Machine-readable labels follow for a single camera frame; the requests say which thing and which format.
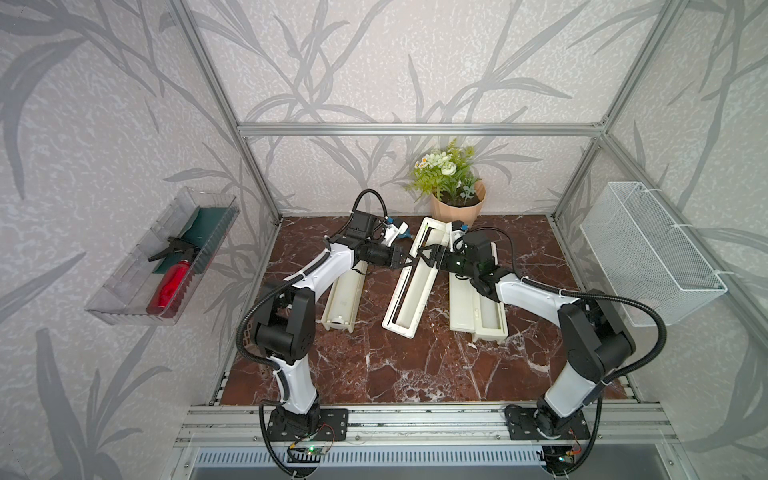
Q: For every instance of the white wire mesh basket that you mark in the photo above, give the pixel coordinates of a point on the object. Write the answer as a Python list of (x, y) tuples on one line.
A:
[(647, 256)]

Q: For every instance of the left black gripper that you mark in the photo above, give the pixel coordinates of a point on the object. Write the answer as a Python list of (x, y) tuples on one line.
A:
[(394, 255)]

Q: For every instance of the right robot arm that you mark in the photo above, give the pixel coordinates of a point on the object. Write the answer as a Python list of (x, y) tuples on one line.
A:
[(596, 340)]

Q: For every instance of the white wrap dispenser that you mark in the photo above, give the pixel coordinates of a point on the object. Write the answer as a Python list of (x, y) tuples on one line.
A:
[(343, 302), (472, 313)]

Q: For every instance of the dispenser detached lid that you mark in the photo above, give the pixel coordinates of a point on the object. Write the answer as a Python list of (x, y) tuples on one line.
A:
[(416, 280)]

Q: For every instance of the clear plastic wall tray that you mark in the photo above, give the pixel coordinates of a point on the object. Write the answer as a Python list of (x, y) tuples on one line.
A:
[(158, 277)]

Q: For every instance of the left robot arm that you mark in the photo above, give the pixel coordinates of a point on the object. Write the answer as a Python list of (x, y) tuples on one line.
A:
[(279, 330)]

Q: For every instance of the red spray bottle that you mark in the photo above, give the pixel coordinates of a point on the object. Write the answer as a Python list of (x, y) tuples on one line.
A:
[(167, 299)]

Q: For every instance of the potted green plant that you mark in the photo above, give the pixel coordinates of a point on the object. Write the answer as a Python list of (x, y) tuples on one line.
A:
[(445, 176)]

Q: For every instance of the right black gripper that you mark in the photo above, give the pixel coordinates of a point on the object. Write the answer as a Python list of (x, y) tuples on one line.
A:
[(434, 253)]

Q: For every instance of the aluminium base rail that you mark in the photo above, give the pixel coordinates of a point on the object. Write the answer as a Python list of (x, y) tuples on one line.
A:
[(483, 423)]

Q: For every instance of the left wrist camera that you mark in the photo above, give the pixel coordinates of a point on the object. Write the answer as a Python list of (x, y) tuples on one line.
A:
[(395, 229)]

